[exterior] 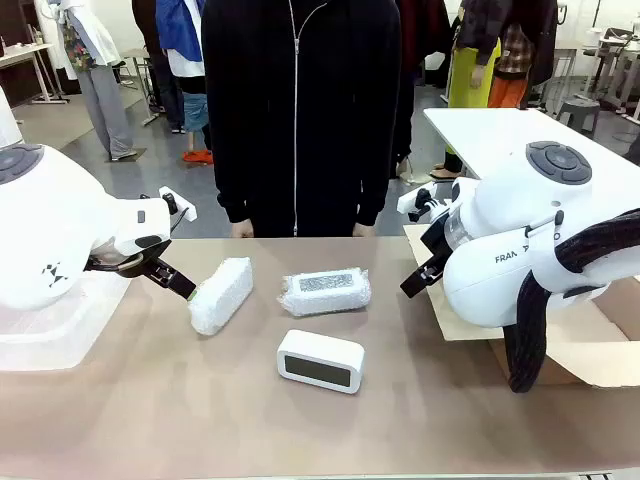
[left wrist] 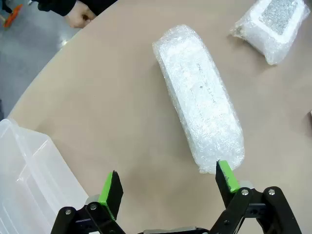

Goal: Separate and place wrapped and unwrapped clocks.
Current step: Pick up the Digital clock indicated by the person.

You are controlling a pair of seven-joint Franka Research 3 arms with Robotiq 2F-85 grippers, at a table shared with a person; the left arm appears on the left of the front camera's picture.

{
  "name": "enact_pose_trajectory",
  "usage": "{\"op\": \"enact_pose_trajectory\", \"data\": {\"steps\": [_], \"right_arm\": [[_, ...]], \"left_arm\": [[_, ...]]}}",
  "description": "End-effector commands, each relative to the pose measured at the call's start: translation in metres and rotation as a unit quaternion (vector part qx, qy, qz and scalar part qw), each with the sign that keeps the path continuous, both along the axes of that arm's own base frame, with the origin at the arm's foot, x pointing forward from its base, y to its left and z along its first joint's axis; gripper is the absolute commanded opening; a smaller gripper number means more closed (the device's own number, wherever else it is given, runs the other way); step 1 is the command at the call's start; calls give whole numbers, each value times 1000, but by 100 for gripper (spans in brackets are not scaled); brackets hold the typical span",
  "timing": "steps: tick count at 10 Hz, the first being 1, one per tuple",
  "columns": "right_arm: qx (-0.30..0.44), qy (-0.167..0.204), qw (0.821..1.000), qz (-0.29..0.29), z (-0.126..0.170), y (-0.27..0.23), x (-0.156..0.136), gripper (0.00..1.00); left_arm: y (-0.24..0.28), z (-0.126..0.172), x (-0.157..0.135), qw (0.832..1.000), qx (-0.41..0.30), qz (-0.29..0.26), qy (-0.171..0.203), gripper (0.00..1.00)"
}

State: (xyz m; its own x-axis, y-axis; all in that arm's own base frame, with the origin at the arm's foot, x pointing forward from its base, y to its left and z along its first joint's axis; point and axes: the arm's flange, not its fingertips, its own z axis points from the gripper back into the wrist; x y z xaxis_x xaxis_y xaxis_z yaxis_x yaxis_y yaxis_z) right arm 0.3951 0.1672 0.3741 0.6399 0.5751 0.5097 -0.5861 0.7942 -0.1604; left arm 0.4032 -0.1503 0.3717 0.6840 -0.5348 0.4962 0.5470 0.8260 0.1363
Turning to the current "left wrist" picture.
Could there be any person's right hand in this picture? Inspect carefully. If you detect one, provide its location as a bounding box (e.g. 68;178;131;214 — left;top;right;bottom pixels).
65;3;98;29

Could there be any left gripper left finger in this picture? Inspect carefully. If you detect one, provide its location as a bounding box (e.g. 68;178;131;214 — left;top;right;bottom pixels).
50;170;132;234

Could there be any orange stand base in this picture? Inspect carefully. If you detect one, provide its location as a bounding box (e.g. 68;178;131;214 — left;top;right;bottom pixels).
2;4;23;28

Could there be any clear plastic storage container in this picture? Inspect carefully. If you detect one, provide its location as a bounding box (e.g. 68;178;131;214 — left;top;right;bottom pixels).
0;118;90;234

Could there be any bubble-wrapped white clock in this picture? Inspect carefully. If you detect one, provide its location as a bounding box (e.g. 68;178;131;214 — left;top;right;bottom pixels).
229;0;312;65
152;23;245;174

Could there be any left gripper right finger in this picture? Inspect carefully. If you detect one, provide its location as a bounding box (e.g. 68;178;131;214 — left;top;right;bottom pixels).
209;159;303;234

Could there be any person's right forearm black sleeve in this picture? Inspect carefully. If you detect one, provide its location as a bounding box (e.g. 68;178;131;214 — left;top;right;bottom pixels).
38;0;117;18

